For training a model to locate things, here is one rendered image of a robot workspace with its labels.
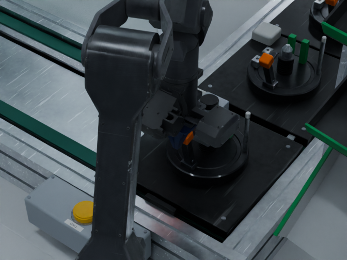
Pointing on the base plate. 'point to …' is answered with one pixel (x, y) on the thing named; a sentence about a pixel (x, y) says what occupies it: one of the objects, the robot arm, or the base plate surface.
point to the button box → (66, 214)
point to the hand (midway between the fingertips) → (177, 130)
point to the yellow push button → (83, 211)
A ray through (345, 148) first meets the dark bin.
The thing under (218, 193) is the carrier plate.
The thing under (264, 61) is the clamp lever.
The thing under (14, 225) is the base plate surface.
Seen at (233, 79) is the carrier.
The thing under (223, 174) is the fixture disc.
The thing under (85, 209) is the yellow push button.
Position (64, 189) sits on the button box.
